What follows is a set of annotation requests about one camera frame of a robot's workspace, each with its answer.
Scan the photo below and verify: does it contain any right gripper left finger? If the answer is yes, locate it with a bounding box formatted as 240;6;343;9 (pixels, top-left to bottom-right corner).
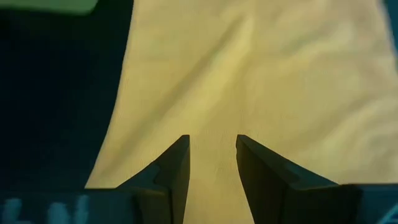
0;134;191;224

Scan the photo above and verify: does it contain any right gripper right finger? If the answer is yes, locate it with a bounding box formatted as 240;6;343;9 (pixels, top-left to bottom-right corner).
235;134;398;224

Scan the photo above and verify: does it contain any yellow microfiber towel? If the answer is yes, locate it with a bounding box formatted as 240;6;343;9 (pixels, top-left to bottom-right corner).
85;0;398;224

